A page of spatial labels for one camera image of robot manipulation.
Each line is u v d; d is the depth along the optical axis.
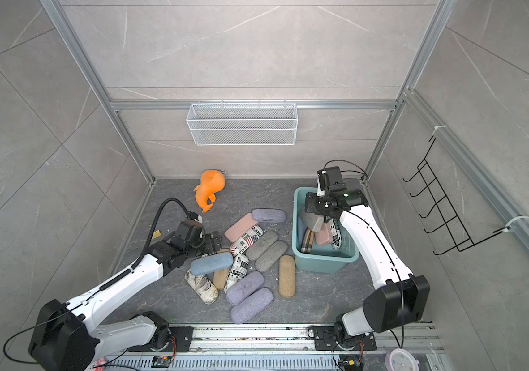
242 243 0.92
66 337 0.39
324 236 0.90
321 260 0.73
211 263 0.84
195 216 0.75
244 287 0.79
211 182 1.10
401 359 0.69
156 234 0.98
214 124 1.01
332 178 0.59
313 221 0.86
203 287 0.82
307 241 0.88
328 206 0.54
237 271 0.84
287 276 0.84
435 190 0.73
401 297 0.39
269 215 1.00
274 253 0.90
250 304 0.78
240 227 0.97
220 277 0.84
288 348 0.73
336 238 0.91
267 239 0.95
